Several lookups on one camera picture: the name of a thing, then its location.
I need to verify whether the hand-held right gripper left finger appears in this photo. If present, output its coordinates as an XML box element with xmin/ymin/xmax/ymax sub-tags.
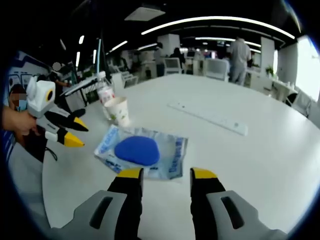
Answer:
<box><xmin>51</xmin><ymin>166</ymin><xmax>145</xmax><ymax>240</ymax></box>

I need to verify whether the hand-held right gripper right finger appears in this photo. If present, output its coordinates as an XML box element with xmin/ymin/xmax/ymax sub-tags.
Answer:
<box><xmin>189</xmin><ymin>167</ymin><xmax>288</xmax><ymax>240</ymax></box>

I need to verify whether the clear plastic bottle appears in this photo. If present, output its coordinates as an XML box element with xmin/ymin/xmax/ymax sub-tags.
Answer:
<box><xmin>96</xmin><ymin>70</ymin><xmax>116</xmax><ymax>120</ymax></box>

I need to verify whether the blue oval pad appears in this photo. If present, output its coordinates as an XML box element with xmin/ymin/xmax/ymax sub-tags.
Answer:
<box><xmin>114</xmin><ymin>136</ymin><xmax>161</xmax><ymax>166</ymax></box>

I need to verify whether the white paper cup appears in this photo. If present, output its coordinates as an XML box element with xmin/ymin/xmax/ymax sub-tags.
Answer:
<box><xmin>103</xmin><ymin>96</ymin><xmax>131</xmax><ymax>128</ymax></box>

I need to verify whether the clear light-blue packet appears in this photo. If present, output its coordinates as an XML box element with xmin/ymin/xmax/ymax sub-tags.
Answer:
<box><xmin>93</xmin><ymin>124</ymin><xmax>189</xmax><ymax>181</ymax></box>

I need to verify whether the person's left hand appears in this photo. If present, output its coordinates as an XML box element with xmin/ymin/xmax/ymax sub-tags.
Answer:
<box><xmin>2</xmin><ymin>106</ymin><xmax>38</xmax><ymax>138</ymax></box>

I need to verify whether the black stand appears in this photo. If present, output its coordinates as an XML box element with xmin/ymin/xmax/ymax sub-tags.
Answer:
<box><xmin>69</xmin><ymin>84</ymin><xmax>87</xmax><ymax>118</ymax></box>

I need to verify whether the blue striped cloth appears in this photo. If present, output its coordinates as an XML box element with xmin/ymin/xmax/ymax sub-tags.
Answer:
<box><xmin>2</xmin><ymin>129</ymin><xmax>17</xmax><ymax>163</ymax></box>

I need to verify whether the white socket panel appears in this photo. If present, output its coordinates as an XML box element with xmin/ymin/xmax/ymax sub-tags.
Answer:
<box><xmin>167</xmin><ymin>99</ymin><xmax>249</xmax><ymax>136</ymax></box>

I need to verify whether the white office chair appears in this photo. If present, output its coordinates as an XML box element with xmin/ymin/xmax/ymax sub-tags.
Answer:
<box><xmin>163</xmin><ymin>57</ymin><xmax>182</xmax><ymax>75</ymax></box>
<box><xmin>203</xmin><ymin>58</ymin><xmax>230</xmax><ymax>82</ymax></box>

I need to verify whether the ceiling air vent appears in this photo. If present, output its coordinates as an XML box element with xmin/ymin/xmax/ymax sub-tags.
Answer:
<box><xmin>124</xmin><ymin>6</ymin><xmax>166</xmax><ymax>22</ymax></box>

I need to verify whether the long ceiling light strip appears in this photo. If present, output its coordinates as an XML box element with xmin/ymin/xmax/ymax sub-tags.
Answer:
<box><xmin>141</xmin><ymin>16</ymin><xmax>296</xmax><ymax>40</ymax></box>

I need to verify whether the blue white wall poster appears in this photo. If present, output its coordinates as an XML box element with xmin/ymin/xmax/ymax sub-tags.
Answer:
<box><xmin>7</xmin><ymin>51</ymin><xmax>51</xmax><ymax>101</ymax></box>

